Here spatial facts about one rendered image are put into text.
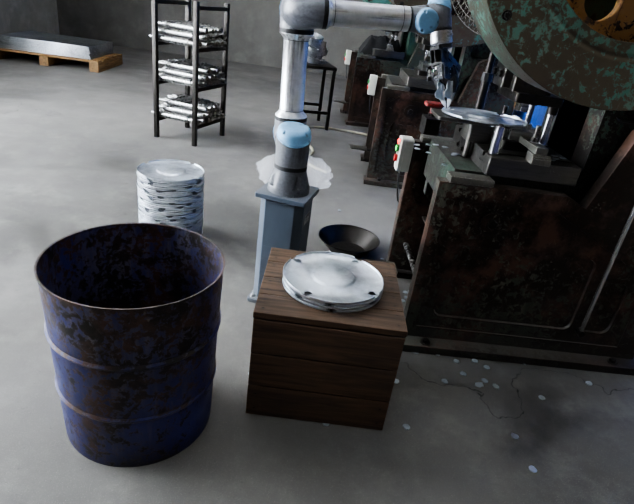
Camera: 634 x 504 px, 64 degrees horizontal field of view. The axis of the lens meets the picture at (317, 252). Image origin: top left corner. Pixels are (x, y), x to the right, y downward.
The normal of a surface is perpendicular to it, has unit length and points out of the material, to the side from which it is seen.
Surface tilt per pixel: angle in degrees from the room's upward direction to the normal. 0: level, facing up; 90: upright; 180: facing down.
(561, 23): 90
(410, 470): 0
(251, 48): 90
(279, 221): 90
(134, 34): 90
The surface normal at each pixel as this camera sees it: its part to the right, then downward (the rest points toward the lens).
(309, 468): 0.13, -0.88
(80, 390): -0.34, 0.42
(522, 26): 0.00, 0.45
